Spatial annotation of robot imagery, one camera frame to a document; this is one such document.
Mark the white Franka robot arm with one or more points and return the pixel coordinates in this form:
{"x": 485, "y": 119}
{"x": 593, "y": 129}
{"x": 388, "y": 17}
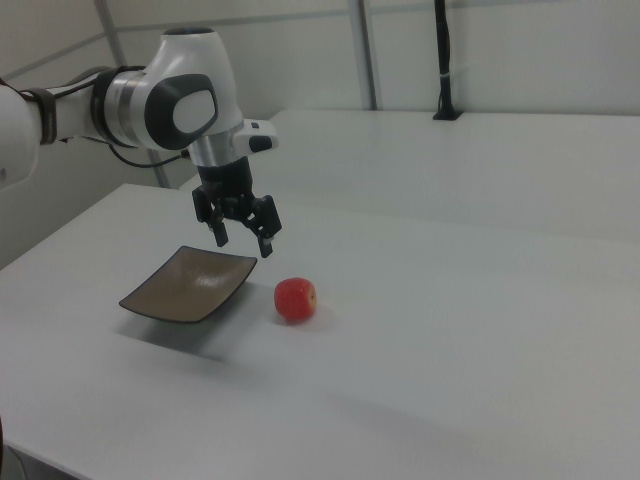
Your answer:
{"x": 190, "y": 55}

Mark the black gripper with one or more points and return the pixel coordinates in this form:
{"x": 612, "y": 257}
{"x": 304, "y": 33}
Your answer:
{"x": 227, "y": 180}

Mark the black pole base plate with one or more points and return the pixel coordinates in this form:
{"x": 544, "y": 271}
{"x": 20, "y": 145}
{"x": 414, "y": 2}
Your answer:
{"x": 447, "y": 117}

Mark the red apple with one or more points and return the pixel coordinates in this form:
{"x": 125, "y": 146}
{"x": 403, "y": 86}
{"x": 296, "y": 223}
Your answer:
{"x": 295, "y": 300}

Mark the brown square ceramic plate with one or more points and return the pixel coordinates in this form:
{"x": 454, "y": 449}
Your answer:
{"x": 175, "y": 295}

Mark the upright grey metal frame post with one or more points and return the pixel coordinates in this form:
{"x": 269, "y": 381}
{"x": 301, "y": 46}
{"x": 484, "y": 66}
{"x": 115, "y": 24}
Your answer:
{"x": 367, "y": 50}

